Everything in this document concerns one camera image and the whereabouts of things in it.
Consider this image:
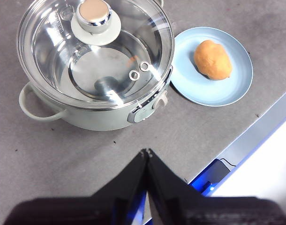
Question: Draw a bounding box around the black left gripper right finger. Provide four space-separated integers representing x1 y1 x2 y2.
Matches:
147 148 286 225

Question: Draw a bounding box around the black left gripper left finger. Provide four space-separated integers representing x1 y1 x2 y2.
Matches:
3 149 149 225

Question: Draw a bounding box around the brown potato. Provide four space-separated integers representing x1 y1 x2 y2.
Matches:
193 39 233 81

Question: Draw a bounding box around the glass lid with green knob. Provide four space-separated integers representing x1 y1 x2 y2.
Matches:
16 0 175 111

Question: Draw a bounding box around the pale green electric steamer pot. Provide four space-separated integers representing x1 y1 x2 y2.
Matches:
18 0 174 131

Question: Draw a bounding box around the blue round plate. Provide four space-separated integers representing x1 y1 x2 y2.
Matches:
170 26 254 107

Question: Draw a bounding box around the grey metal table edge rail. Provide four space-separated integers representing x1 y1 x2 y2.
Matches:
187 86 286 186

